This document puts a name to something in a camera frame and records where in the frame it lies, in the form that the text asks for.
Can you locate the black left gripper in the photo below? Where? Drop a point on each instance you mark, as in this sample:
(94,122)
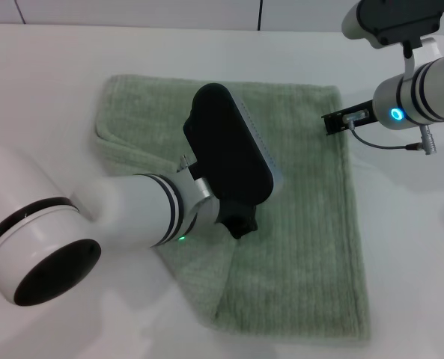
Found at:
(238,220)

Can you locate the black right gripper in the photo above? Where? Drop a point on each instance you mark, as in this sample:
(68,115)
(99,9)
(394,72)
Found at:
(350,116)

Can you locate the green ribbed towel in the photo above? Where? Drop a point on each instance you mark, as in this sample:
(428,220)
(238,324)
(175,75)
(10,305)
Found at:
(300,224)

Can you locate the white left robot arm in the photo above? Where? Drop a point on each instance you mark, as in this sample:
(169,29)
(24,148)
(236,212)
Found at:
(94,209)

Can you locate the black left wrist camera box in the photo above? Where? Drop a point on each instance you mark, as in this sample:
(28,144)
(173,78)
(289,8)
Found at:
(225,149)

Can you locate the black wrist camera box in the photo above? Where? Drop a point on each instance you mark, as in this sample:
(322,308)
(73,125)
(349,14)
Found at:
(225,149)
(397,18)

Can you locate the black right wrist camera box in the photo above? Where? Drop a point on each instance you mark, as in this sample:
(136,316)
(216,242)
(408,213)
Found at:
(397,18)

